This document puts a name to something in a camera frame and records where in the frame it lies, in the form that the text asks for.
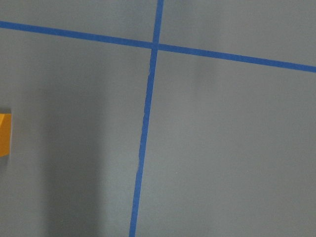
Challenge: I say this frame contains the orange trapezoid block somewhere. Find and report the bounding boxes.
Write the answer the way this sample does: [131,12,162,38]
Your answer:
[0,114,12,157]

